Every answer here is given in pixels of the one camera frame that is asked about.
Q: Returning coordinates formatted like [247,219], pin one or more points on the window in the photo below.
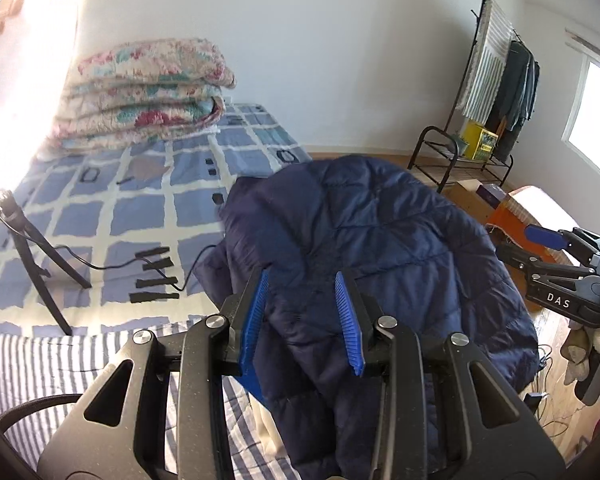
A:
[595,110]

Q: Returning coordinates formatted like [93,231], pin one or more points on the black metal clothes rack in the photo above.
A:
[472,60]

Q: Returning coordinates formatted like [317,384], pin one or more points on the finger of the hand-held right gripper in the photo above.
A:
[542,236]
[520,257]

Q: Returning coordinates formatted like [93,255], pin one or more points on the dark green hanging garment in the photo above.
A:
[507,95]

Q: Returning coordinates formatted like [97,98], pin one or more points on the folded floral quilt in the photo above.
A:
[145,95]

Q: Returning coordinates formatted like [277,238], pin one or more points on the cardboard box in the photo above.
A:
[462,195]

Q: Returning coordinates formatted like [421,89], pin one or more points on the purple box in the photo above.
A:
[490,194]

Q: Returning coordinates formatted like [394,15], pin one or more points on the blue denim hanging garment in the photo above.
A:
[531,90]

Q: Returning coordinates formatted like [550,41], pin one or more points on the black curved bar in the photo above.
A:
[35,402]

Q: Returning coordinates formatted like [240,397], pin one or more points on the black tripod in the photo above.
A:
[27,240]

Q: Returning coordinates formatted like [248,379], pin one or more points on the blue checked bed cover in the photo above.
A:
[130,200]

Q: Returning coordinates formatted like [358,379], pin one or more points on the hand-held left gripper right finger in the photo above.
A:
[350,325]

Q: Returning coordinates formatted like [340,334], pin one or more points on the yellow box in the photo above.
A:
[480,140]

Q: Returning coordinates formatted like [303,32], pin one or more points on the person's right hand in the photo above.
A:
[575,352]

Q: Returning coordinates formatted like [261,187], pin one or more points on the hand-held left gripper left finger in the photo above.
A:
[257,320]

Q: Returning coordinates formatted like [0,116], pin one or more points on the navy puffer jacket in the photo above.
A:
[380,230]

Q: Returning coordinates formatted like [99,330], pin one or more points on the striped hanging cloth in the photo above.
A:
[485,70]

